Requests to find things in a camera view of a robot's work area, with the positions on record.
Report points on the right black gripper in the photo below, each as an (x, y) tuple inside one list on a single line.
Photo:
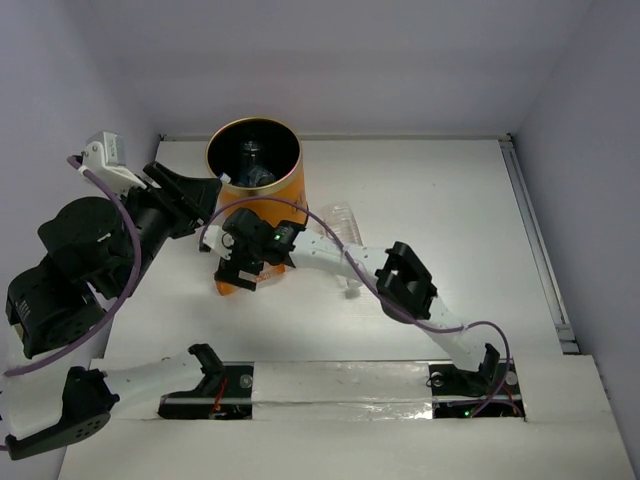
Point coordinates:
[(229, 271)]

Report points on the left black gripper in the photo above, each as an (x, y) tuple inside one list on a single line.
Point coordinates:
[(167, 186)]

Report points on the orange label plastic bottle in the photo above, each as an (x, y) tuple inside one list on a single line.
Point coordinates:
[(229, 280)]

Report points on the slim clear plastic bottle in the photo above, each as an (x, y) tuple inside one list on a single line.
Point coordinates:
[(252, 156)]

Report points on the square clear plastic bottle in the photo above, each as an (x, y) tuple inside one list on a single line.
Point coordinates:
[(341, 219)]

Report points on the blue label plastic bottle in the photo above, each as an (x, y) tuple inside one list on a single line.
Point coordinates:
[(254, 177)]

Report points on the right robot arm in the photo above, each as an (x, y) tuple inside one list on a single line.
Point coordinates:
[(396, 276)]

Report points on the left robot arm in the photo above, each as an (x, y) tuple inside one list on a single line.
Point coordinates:
[(49, 402)]

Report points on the orange cylindrical bin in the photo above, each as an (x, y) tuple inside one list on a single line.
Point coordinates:
[(282, 200)]

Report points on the silver taped base bar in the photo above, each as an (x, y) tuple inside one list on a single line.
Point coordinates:
[(348, 391)]

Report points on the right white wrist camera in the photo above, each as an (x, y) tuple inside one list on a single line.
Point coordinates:
[(215, 239)]

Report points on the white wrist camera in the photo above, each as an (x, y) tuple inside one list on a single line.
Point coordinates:
[(215, 239), (104, 156)]

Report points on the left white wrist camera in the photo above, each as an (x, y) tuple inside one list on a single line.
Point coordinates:
[(104, 156)]

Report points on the aluminium rail right edge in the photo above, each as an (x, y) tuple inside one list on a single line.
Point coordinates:
[(564, 330)]

